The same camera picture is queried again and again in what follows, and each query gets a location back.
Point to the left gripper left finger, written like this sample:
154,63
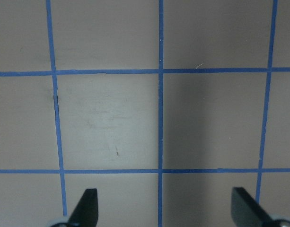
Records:
85,213

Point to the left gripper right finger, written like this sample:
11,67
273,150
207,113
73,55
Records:
245,211

